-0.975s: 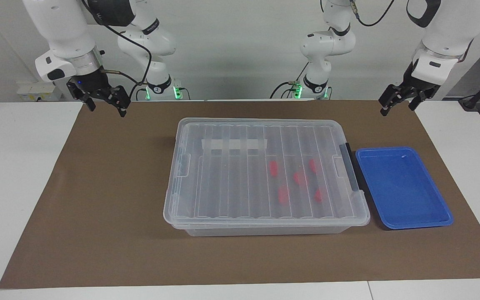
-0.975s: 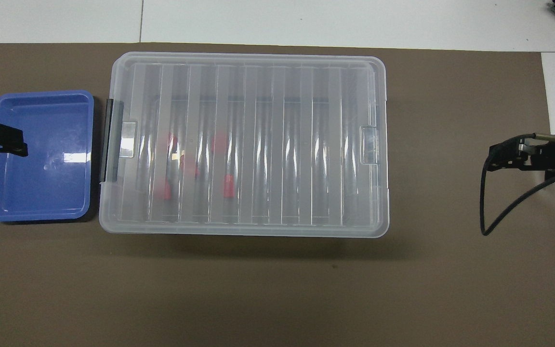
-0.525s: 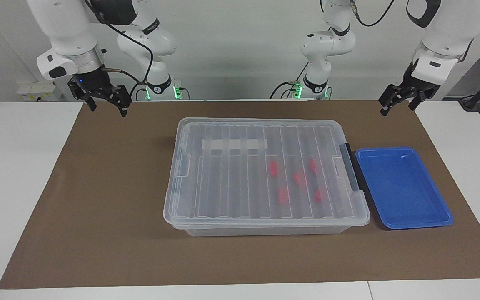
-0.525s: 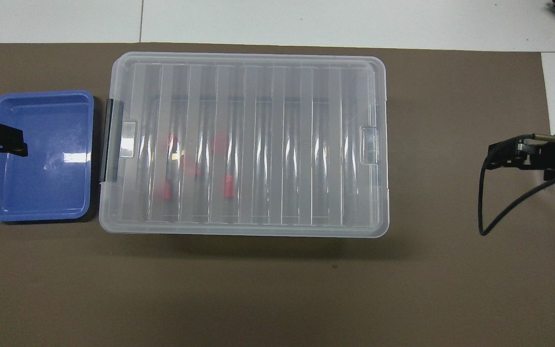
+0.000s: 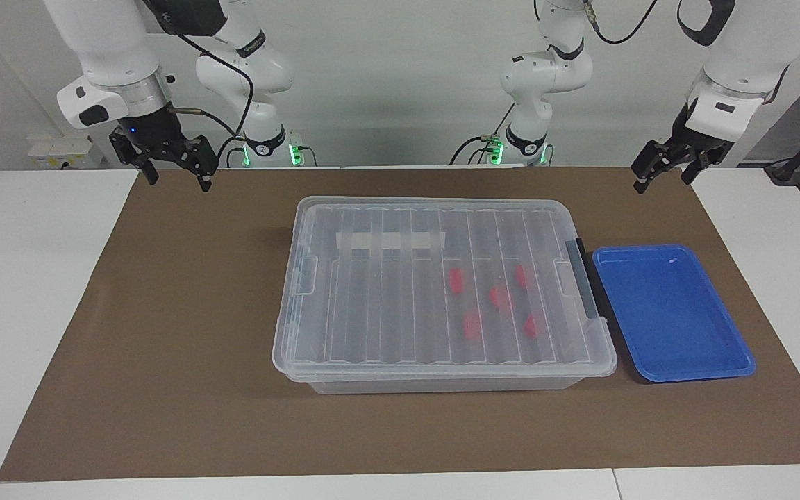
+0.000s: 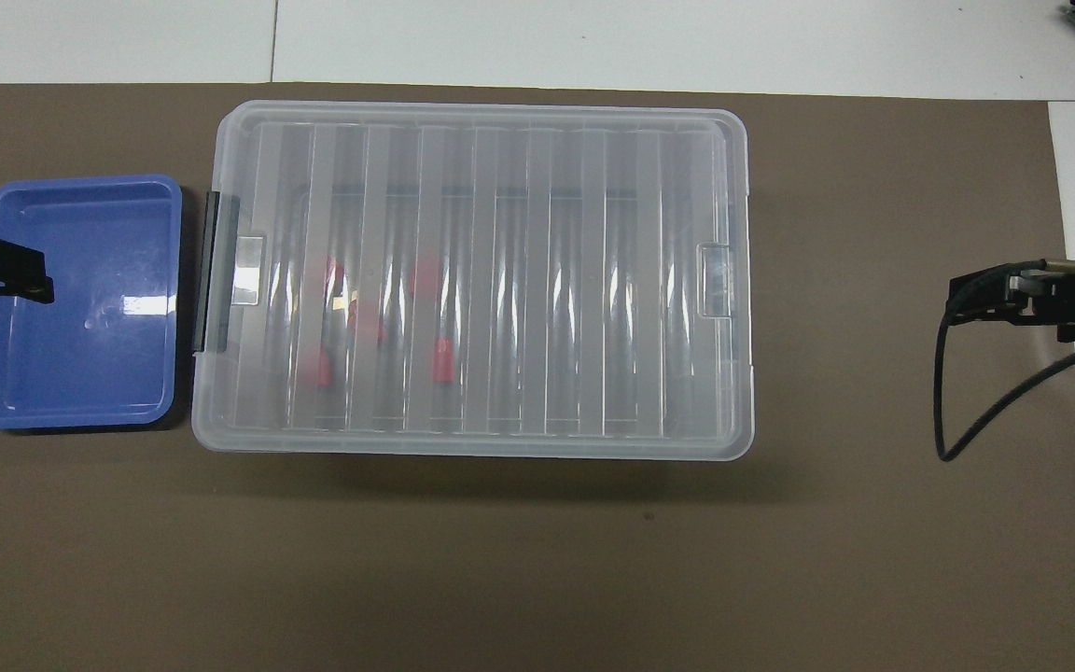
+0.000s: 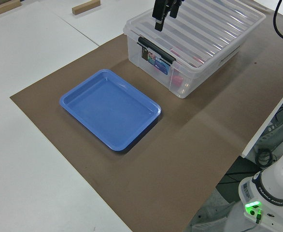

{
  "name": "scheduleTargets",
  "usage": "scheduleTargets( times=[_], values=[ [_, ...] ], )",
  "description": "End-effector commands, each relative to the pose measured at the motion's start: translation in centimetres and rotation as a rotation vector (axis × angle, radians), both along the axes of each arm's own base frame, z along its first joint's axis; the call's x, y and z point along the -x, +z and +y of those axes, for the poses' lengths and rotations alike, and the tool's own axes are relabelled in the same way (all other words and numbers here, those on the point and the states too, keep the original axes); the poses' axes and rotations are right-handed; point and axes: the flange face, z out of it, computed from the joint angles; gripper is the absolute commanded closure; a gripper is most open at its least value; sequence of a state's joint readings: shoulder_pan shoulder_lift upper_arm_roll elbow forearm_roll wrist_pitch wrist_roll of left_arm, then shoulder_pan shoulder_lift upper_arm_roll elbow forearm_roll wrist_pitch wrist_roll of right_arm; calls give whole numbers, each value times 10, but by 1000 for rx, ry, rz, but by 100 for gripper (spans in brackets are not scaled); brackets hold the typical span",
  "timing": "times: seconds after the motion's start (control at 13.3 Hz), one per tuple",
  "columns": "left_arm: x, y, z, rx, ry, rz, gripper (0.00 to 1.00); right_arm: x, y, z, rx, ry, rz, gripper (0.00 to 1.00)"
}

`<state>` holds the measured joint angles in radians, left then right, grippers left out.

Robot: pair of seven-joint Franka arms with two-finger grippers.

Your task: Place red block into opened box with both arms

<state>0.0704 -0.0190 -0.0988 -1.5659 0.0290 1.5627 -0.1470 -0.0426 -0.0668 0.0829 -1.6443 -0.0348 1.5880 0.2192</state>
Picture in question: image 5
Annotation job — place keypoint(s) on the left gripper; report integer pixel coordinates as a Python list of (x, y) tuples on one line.
[(681, 135)]

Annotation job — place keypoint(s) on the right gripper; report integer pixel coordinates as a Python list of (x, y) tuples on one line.
[(153, 128)]

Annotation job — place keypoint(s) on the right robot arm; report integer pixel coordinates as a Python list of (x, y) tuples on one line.
[(105, 42)]

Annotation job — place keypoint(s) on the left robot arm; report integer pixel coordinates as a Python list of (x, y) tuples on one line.
[(747, 55)]

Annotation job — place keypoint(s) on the grey box latch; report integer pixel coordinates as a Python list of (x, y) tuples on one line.
[(582, 278)]

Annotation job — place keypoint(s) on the red block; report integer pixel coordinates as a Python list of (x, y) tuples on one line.
[(455, 280), (471, 324), (530, 325), (500, 298), (521, 276)]

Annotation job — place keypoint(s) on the clear plastic box lid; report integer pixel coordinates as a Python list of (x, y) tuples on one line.
[(400, 326)]

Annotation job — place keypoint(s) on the clear plastic storage box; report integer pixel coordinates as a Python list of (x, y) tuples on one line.
[(442, 386)]

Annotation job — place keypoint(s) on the white power strip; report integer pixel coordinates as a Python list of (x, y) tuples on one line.
[(63, 149)]

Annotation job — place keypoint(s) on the blue plastic tray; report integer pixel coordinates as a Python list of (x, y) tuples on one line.
[(671, 312)]

